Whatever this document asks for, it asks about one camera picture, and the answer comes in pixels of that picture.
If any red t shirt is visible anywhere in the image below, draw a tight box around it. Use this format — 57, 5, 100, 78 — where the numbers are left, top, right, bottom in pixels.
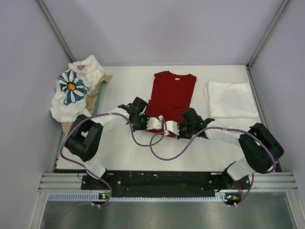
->
145, 71, 197, 124

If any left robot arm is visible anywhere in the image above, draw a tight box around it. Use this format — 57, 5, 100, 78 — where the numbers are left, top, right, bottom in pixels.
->
60, 97, 149, 189

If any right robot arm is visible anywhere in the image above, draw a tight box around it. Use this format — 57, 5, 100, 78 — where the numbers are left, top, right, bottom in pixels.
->
177, 108, 284, 189

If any teal plastic bin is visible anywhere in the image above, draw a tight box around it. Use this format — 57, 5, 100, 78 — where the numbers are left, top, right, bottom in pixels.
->
51, 80, 107, 127

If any folded white t shirt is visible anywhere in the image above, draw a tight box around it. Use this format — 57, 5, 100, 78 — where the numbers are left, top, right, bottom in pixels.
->
203, 81, 259, 119

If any tan t shirt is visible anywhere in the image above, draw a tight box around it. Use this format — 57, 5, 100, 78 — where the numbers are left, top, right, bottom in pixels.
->
61, 63, 112, 133

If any white crumpled t shirt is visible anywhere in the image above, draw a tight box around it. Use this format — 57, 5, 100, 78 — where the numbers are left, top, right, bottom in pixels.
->
68, 55, 104, 90

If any white flower print t shirt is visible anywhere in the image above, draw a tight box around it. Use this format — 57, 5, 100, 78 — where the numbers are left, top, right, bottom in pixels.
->
51, 70, 92, 123

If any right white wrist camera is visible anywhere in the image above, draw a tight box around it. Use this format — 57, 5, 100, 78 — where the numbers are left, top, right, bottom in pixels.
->
163, 121, 180, 138

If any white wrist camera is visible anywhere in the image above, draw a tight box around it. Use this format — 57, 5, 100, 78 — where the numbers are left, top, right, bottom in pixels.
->
163, 121, 180, 138
146, 115, 164, 130

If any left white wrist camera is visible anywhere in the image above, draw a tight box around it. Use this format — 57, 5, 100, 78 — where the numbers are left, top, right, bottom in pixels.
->
146, 115, 164, 130

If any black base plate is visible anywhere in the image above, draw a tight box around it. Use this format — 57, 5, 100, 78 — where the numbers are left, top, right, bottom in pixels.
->
81, 170, 250, 198

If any grey slotted cable duct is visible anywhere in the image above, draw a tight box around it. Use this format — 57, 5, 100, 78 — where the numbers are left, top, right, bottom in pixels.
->
48, 192, 240, 203

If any left aluminium frame post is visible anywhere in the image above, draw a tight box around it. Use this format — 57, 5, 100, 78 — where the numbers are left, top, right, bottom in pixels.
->
35, 0, 75, 62

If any aluminium frame post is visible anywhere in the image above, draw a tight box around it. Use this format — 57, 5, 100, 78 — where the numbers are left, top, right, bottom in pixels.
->
35, 0, 75, 62
246, 0, 292, 70

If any right aluminium frame post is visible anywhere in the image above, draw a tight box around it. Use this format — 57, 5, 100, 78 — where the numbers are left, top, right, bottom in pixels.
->
246, 0, 292, 70

